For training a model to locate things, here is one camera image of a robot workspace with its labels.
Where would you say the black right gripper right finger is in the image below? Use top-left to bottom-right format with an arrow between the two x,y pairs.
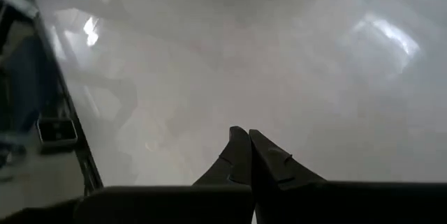
248,128 -> 447,224

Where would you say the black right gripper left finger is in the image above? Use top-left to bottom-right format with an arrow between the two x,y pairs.
73,125 -> 254,224

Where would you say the black rectangular device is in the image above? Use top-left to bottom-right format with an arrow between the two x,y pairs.
36,117 -> 78,148

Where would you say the black metal table frame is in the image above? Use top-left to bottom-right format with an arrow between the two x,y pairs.
0,0 -> 105,197

